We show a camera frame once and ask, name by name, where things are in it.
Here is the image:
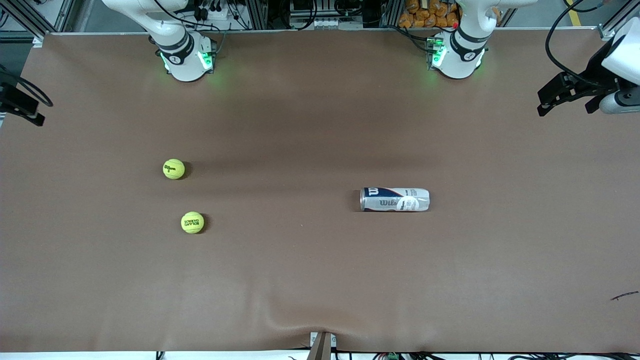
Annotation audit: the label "yellow tennis ball small print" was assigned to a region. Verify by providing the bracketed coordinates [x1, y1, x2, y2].
[162, 158, 186, 180]

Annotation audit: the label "yellow tennis ball two-line print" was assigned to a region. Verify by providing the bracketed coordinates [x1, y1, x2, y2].
[180, 211, 205, 235]

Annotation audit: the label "Wilson tennis ball can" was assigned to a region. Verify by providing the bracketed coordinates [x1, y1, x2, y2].
[360, 187, 431, 213]

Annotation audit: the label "orange lumpy objects heap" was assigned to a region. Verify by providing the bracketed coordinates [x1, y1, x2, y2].
[398, 0, 460, 29]

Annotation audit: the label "white power strip black plugs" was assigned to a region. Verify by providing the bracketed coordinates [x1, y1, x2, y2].
[192, 0, 251, 31]

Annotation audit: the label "brown table mat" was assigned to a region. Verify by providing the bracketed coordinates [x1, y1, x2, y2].
[0, 28, 640, 353]

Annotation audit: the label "small white power strip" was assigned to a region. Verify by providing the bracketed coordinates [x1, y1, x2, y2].
[307, 17, 347, 30]

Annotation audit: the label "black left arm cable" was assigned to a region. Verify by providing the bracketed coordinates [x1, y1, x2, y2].
[545, 0, 608, 88]

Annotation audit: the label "aluminium frame profile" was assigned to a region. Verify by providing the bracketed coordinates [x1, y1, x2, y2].
[597, 0, 640, 41]
[0, 0, 76, 40]

